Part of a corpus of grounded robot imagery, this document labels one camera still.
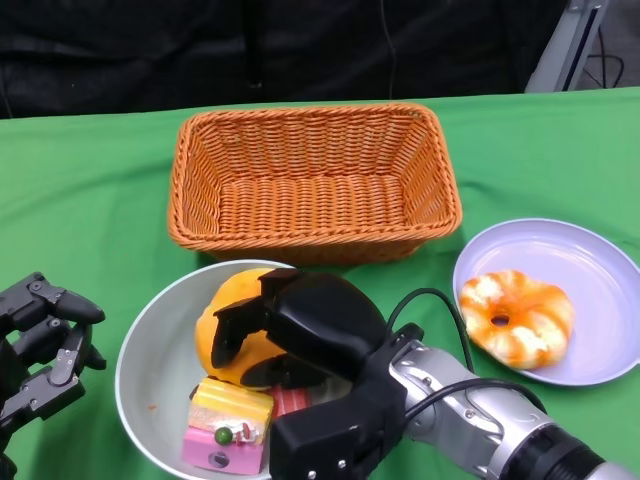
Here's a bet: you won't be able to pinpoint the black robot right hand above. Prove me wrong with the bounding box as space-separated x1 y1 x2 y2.
210 267 396 390

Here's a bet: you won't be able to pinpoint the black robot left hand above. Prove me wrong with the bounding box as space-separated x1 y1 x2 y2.
0 271 108 476

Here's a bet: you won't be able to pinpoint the orange striped ring bread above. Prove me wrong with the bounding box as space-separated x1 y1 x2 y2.
458 269 576 371
194 268 286 384

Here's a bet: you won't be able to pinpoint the grey round bowl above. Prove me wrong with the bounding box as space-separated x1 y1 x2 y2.
113 258 321 479

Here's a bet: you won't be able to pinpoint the red striped cake slice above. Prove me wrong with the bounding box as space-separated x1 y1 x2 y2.
271 387 314 416

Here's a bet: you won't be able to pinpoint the orange wicker basket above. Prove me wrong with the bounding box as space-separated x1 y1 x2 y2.
167 102 464 265

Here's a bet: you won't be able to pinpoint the yellow cream cake slice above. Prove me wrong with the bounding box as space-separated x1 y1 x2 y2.
188 377 276 444

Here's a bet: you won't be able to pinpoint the pink cake slice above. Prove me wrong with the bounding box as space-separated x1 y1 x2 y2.
180 424 266 475

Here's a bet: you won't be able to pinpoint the lavender round plate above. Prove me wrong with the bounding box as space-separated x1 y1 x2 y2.
452 217 640 387

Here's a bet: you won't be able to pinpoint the green tablecloth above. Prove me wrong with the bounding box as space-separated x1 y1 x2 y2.
0 85 640 480

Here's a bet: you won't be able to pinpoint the black backdrop cloth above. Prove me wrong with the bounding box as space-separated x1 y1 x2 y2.
0 0 576 121

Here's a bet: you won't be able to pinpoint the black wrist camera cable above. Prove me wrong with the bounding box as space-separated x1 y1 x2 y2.
383 287 549 421

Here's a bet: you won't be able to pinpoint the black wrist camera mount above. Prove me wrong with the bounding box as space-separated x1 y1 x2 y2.
269 379 411 480

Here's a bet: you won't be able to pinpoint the grey metal frame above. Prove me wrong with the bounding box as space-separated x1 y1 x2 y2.
524 0 609 93

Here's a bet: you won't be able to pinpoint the black floor cables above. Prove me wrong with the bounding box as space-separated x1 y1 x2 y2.
584 29 629 91

